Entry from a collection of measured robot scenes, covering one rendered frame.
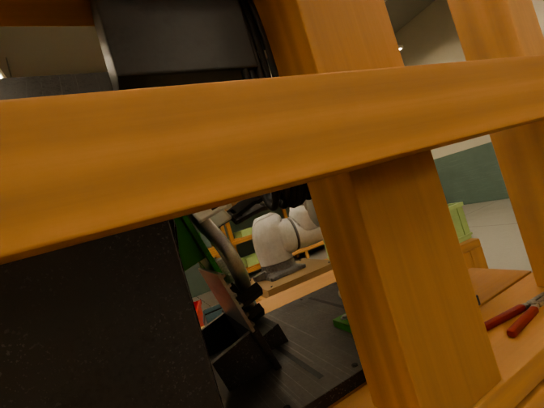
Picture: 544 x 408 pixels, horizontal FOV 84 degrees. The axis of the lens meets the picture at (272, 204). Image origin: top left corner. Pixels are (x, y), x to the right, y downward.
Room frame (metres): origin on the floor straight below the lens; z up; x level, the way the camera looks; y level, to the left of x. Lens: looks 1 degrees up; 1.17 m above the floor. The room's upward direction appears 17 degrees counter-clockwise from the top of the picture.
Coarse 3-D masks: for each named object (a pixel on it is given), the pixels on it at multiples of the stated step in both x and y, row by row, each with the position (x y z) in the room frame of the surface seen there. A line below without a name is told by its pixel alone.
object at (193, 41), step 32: (96, 0) 0.32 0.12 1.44; (128, 0) 0.33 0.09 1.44; (160, 0) 0.35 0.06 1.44; (192, 0) 0.36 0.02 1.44; (224, 0) 0.38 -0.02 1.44; (128, 32) 0.33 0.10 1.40; (160, 32) 0.34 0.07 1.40; (192, 32) 0.36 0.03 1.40; (224, 32) 0.37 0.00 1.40; (128, 64) 0.32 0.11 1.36; (160, 64) 0.34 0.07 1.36; (192, 64) 0.35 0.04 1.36; (224, 64) 0.37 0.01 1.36; (256, 64) 0.39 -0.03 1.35
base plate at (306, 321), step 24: (336, 288) 0.89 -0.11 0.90; (288, 312) 0.80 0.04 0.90; (312, 312) 0.75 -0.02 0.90; (336, 312) 0.71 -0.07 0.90; (288, 336) 0.66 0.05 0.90; (312, 336) 0.62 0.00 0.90; (336, 336) 0.59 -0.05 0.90; (288, 360) 0.56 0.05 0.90; (312, 360) 0.53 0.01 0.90; (336, 360) 0.51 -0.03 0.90; (264, 384) 0.50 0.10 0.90; (288, 384) 0.48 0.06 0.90; (312, 384) 0.47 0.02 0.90; (336, 384) 0.45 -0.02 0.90; (360, 384) 0.46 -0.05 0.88
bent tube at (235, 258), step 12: (192, 216) 0.61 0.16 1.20; (204, 228) 0.59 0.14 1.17; (216, 228) 0.58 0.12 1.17; (216, 240) 0.57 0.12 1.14; (228, 240) 0.57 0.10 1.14; (228, 252) 0.56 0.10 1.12; (228, 264) 0.56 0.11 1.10; (240, 264) 0.57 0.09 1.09; (240, 276) 0.57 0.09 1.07; (240, 288) 0.59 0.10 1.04
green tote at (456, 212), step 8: (448, 208) 1.36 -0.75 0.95; (456, 208) 1.39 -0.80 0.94; (456, 216) 1.38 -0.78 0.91; (464, 216) 1.40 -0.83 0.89; (456, 224) 1.37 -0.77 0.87; (464, 224) 1.39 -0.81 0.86; (464, 232) 1.38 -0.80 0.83; (472, 232) 1.40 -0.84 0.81; (464, 240) 1.38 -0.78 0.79; (328, 256) 1.80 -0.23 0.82
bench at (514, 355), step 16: (480, 272) 0.75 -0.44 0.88; (496, 272) 0.72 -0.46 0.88; (512, 272) 0.69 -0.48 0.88; (528, 272) 0.67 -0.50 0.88; (480, 288) 0.66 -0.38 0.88; (496, 288) 0.64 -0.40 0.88; (512, 288) 0.62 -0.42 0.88; (528, 288) 0.60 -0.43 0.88; (480, 304) 0.60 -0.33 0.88; (496, 304) 0.58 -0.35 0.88; (512, 304) 0.56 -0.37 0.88; (512, 320) 0.51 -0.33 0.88; (496, 336) 0.48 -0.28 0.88; (528, 336) 0.46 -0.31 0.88; (496, 352) 0.45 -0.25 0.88; (512, 352) 0.44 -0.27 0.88; (528, 352) 0.43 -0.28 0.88; (512, 368) 0.41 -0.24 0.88; (528, 368) 0.41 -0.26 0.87; (512, 384) 0.39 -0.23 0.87; (528, 384) 0.40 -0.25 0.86; (352, 400) 0.44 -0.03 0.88; (368, 400) 0.43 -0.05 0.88; (480, 400) 0.37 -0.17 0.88; (496, 400) 0.38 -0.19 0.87; (512, 400) 0.39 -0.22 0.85; (528, 400) 0.41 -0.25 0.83
